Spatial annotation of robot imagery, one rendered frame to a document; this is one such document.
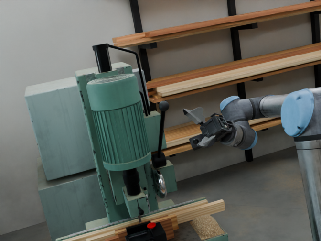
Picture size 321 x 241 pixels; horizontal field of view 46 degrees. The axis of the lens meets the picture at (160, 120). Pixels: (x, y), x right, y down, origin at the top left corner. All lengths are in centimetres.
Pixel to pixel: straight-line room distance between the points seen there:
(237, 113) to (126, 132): 49
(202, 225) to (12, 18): 264
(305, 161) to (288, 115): 13
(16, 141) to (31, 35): 96
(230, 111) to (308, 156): 58
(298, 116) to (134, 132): 55
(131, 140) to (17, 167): 253
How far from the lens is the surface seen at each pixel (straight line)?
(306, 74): 461
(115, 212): 165
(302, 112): 99
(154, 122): 154
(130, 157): 129
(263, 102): 154
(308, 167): 104
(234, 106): 154
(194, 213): 152
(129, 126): 126
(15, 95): 358
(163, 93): 318
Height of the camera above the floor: 167
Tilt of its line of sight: 15 degrees down
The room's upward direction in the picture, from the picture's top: 10 degrees counter-clockwise
